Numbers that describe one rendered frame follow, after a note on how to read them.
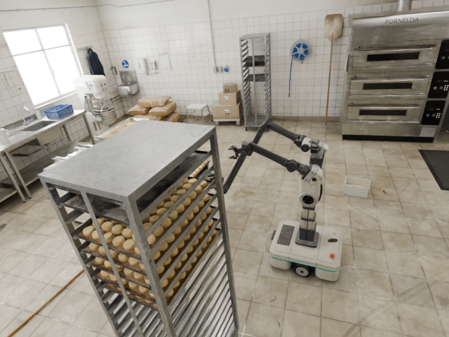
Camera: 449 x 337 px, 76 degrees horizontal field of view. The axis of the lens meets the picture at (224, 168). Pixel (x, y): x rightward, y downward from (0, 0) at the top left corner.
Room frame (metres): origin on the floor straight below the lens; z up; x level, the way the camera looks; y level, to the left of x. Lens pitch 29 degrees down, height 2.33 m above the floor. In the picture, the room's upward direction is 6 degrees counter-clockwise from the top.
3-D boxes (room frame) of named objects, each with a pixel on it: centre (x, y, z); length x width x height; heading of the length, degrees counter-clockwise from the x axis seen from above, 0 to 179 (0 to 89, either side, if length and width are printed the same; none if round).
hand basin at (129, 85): (7.19, 2.08, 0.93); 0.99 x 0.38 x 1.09; 69
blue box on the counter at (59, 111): (5.27, 2.91, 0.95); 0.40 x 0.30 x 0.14; 162
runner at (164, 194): (1.10, 0.21, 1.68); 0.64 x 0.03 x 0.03; 151
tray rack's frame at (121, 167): (1.19, 0.39, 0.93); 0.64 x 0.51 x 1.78; 151
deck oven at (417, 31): (4.80, -3.00, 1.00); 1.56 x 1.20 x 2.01; 69
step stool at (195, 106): (6.40, 0.44, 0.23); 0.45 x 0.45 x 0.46; 61
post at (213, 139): (1.35, 0.04, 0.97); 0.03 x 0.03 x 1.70; 61
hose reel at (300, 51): (5.87, -1.71, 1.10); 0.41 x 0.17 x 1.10; 69
